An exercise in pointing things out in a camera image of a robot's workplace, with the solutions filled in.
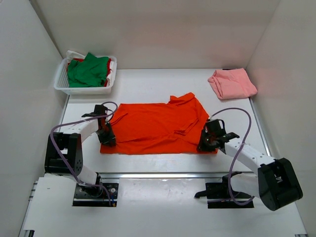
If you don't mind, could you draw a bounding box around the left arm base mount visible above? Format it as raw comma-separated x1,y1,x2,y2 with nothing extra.
73,177,119,207

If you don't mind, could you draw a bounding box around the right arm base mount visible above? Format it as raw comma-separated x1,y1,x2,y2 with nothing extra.
194,173,254,209

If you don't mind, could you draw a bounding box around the orange t shirt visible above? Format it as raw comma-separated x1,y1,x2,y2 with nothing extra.
100,92,209,155

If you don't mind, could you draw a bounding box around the pink folded t shirt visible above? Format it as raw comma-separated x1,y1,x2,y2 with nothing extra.
208,68,258,100

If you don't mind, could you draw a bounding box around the aluminium table rail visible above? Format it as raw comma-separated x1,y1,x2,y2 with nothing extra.
44,95,275,180

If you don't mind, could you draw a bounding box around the green t shirt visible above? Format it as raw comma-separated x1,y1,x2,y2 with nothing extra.
67,52,110,88

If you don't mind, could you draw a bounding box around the white plastic basket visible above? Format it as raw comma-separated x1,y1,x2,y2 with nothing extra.
54,56,117,95

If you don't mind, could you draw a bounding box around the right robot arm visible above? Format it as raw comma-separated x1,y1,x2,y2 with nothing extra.
195,118,303,211

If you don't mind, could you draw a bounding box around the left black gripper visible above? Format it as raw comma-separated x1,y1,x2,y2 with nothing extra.
95,121,116,147

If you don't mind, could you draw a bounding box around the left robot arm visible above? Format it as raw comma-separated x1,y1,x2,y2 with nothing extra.
44,103,116,197

